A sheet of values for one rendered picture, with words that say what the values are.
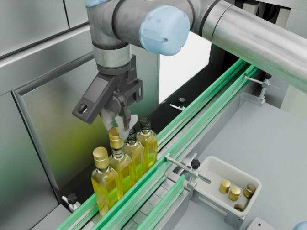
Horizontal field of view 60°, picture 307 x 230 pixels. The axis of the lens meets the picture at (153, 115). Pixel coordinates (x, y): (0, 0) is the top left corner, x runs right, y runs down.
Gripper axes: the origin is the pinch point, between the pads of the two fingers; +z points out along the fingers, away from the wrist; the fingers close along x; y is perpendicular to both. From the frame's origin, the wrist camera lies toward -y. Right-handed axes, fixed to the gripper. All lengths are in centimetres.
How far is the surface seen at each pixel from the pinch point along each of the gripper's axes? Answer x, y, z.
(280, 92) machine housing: -21, 101, 36
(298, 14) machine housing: -16, 101, -4
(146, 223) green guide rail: -13.5, -5.1, 21.8
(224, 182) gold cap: -22, 30, 36
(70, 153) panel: 12.2, -6.8, 9.2
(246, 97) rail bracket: -10, 79, 32
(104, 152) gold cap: -1.2, -5.2, 1.3
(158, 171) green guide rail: -6.3, 10.3, 21.1
